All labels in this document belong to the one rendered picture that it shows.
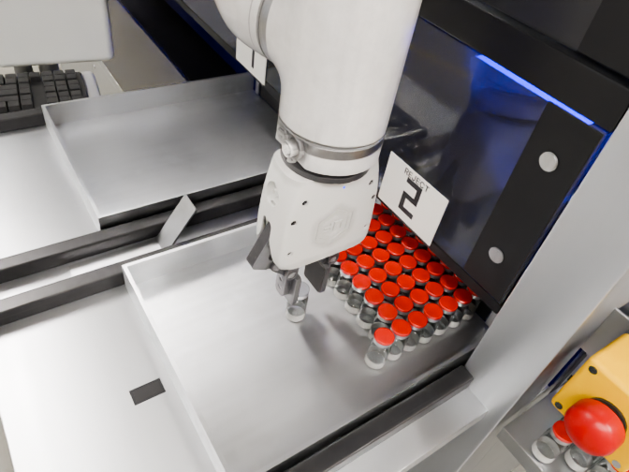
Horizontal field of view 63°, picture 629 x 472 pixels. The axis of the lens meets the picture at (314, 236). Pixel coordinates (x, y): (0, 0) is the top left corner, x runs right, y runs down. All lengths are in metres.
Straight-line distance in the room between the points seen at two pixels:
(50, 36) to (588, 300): 1.03
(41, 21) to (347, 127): 0.87
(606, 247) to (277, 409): 0.31
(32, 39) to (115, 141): 0.41
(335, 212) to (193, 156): 0.38
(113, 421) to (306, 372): 0.18
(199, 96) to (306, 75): 0.57
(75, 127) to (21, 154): 0.09
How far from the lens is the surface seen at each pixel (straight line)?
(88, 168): 0.76
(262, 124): 0.85
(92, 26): 1.17
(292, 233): 0.42
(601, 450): 0.46
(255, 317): 0.57
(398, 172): 0.53
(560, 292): 0.45
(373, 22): 0.33
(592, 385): 0.47
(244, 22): 0.40
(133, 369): 0.54
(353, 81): 0.34
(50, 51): 1.18
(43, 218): 0.70
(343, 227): 0.45
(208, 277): 0.60
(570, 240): 0.43
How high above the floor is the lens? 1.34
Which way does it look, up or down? 43 degrees down
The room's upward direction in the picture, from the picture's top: 11 degrees clockwise
